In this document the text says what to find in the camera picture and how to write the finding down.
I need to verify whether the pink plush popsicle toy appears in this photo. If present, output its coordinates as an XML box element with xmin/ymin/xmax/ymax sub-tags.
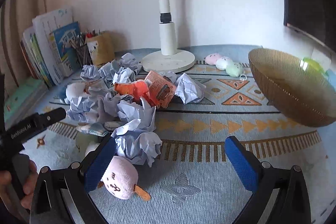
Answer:
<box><xmin>101</xmin><ymin>156</ymin><xmax>151</xmax><ymax>201</ymax></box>

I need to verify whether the plaid fabric bow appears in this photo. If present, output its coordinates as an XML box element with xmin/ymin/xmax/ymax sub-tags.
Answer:
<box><xmin>76</xmin><ymin>122</ymin><xmax>124</xmax><ymax>137</ymax></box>

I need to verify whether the white blue plush toy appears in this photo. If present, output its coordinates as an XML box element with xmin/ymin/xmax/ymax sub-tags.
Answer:
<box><xmin>66</xmin><ymin>82</ymin><xmax>89</xmax><ymax>102</ymax></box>

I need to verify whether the paper front pile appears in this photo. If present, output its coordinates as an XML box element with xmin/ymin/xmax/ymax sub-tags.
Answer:
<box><xmin>111</xmin><ymin>119</ymin><xmax>162</xmax><ymax>167</ymax></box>

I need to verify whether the paper pile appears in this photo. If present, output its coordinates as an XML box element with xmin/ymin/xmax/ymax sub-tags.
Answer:
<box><xmin>111</xmin><ymin>119</ymin><xmax>162</xmax><ymax>167</ymax></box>
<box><xmin>67</xmin><ymin>97</ymin><xmax>98</xmax><ymax>123</ymax></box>
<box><xmin>102</xmin><ymin>94</ymin><xmax>157</xmax><ymax>132</ymax></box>

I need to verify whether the orange red plush toy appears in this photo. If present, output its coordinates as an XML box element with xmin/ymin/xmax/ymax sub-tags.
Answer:
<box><xmin>114</xmin><ymin>80</ymin><xmax>155</xmax><ymax>106</ymax></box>

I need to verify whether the large grid paper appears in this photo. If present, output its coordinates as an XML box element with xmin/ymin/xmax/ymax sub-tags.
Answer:
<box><xmin>175</xmin><ymin>73</ymin><xmax>206</xmax><ymax>105</ymax></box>

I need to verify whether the orange cartoon card box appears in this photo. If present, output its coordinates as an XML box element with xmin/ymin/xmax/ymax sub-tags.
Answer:
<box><xmin>145</xmin><ymin>71</ymin><xmax>176</xmax><ymax>109</ymax></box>

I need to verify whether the person's left hand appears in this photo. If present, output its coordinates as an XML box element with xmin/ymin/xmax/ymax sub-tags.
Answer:
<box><xmin>1</xmin><ymin>157</ymin><xmax>38</xmax><ymax>223</ymax></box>

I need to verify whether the stack of green books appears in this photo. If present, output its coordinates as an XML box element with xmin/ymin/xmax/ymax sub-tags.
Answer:
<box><xmin>4</xmin><ymin>77</ymin><xmax>48</xmax><ymax>126</ymax></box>

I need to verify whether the row of upright books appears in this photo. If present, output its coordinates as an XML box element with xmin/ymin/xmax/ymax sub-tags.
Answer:
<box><xmin>20</xmin><ymin>26</ymin><xmax>55</xmax><ymax>88</ymax></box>

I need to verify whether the patterned blue woven mat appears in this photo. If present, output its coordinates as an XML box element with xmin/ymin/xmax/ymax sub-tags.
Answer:
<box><xmin>19</xmin><ymin>45</ymin><xmax>336</xmax><ymax>224</ymax></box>

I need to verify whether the blue study book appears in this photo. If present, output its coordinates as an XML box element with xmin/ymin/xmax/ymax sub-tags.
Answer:
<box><xmin>49</xmin><ymin>22</ymin><xmax>80</xmax><ymax>77</ymax></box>

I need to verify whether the gold ribbed glass bowl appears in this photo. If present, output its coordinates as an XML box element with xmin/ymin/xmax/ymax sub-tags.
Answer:
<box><xmin>248</xmin><ymin>48</ymin><xmax>335</xmax><ymax>127</ymax></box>

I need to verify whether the black mesh pencil cup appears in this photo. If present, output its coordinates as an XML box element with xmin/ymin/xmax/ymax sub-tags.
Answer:
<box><xmin>72</xmin><ymin>34</ymin><xmax>93</xmax><ymax>67</ymax></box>

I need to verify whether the white workbook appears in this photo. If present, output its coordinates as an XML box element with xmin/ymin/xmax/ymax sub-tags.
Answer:
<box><xmin>32</xmin><ymin>6</ymin><xmax>73</xmax><ymax>85</ymax></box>

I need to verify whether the bamboo pen holder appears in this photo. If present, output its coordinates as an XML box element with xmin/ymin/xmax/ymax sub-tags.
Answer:
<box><xmin>85</xmin><ymin>32</ymin><xmax>115</xmax><ymax>68</ymax></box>

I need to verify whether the green tissue box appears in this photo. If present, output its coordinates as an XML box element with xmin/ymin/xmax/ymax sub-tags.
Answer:
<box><xmin>302</xmin><ymin>57</ymin><xmax>329</xmax><ymax>79</ymax></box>

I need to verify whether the white plush ball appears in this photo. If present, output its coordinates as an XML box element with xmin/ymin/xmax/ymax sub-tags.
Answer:
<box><xmin>215</xmin><ymin>56</ymin><xmax>234</xmax><ymax>71</ymax></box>

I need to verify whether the white desk lamp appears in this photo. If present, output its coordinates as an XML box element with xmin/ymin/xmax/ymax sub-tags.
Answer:
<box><xmin>141</xmin><ymin>0</ymin><xmax>195</xmax><ymax>73</ymax></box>

